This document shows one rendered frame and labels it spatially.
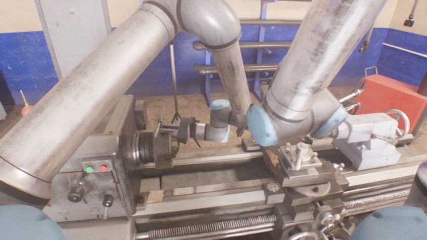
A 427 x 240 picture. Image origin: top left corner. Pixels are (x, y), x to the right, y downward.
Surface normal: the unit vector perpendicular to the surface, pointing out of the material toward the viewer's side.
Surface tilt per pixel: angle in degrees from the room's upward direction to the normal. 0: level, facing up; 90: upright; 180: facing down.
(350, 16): 106
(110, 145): 45
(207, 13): 78
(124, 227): 32
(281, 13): 90
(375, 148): 66
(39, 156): 70
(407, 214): 5
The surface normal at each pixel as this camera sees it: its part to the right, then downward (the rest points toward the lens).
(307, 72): -0.53, 0.57
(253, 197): 0.10, -0.44
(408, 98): -0.88, 0.22
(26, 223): 0.09, -0.85
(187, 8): -0.32, 0.33
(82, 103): 0.65, -0.08
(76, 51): 0.15, 0.47
